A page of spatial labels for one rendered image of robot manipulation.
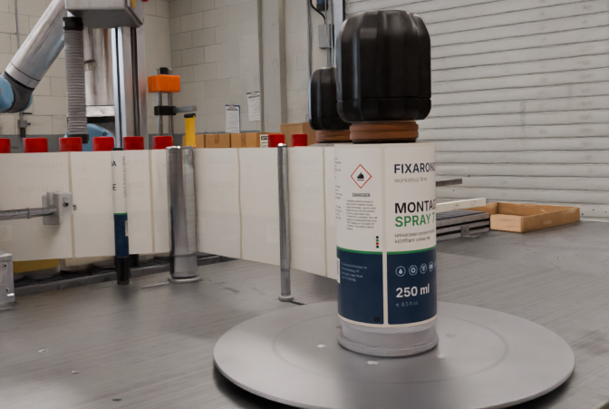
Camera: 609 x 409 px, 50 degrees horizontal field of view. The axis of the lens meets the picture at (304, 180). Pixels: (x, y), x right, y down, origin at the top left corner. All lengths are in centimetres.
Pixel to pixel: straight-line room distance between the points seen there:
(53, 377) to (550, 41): 503
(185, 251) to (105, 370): 34
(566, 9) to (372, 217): 491
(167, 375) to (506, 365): 27
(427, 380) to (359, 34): 28
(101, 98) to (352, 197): 94
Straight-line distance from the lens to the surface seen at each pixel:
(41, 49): 160
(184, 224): 90
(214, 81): 766
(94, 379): 58
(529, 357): 57
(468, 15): 569
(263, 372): 53
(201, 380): 56
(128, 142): 108
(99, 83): 142
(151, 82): 121
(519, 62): 549
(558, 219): 185
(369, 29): 54
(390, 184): 53
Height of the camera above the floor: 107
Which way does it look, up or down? 3 degrees down
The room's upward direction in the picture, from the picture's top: 1 degrees counter-clockwise
